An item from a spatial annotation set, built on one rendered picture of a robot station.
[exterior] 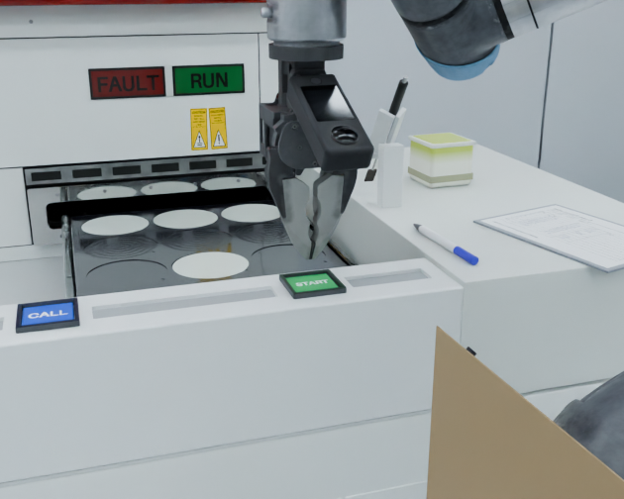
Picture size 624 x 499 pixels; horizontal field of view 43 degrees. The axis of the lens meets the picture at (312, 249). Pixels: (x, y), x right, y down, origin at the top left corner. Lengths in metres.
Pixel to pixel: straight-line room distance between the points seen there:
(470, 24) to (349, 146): 0.17
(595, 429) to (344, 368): 0.33
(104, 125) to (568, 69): 2.42
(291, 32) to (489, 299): 0.34
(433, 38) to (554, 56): 2.62
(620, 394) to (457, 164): 0.67
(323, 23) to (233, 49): 0.61
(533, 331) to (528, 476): 0.42
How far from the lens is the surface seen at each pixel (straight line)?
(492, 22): 0.77
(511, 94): 3.30
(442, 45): 0.77
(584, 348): 0.95
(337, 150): 0.67
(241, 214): 1.27
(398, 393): 0.85
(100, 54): 1.31
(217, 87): 1.33
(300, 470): 0.86
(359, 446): 0.87
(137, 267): 1.06
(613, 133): 3.62
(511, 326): 0.88
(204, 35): 1.32
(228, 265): 1.05
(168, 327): 0.75
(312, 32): 0.74
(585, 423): 0.56
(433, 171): 1.17
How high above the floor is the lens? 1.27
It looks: 20 degrees down
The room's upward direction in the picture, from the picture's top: straight up
